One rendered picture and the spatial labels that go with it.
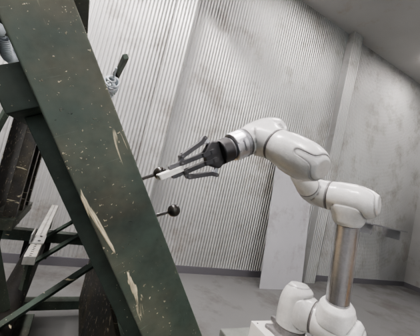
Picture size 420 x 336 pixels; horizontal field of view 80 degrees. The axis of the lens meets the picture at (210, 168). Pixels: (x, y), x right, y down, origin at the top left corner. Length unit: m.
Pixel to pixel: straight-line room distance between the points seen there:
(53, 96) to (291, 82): 5.16
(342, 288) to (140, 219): 1.04
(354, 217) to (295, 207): 3.84
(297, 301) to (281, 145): 0.94
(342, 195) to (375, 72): 6.50
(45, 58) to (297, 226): 4.87
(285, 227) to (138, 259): 4.45
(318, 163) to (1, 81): 0.67
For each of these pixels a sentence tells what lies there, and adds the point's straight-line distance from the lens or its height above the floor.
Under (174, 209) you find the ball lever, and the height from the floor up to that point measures 1.43.
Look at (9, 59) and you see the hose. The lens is 1.97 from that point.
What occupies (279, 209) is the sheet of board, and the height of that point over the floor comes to 1.36.
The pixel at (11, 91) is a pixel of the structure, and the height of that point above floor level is 1.61.
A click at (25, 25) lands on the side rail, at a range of 0.52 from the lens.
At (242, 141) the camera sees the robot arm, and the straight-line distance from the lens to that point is 0.74.
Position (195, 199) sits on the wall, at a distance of 4.21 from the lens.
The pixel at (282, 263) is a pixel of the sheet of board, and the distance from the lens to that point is 4.95.
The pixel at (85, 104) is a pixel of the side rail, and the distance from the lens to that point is 0.49.
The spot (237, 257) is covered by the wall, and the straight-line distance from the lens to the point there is 4.88.
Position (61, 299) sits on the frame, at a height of 0.18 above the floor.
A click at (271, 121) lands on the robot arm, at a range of 0.82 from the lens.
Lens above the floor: 1.53
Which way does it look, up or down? 4 degrees up
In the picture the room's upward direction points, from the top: 13 degrees clockwise
